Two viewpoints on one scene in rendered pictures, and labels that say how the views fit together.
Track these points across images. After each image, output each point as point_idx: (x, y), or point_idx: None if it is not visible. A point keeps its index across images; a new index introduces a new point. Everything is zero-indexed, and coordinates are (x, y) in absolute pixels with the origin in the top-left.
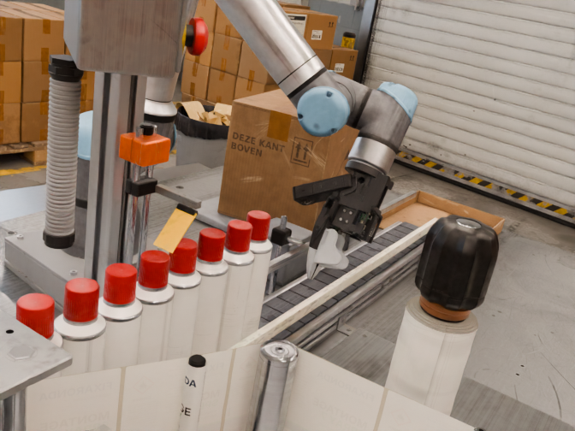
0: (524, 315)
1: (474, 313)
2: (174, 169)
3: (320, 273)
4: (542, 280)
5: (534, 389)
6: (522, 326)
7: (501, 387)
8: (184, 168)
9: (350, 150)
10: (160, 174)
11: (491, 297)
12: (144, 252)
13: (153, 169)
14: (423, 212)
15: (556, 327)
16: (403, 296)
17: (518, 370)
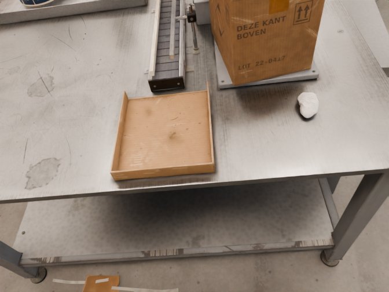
0: (84, 71)
1: (110, 54)
2: (384, 44)
3: (178, 4)
4: (73, 118)
5: (78, 31)
6: (85, 62)
7: (90, 24)
8: (387, 51)
9: (219, 7)
10: (374, 33)
11: (104, 73)
12: None
13: (386, 33)
14: (192, 149)
15: (66, 73)
16: (146, 41)
17: (84, 35)
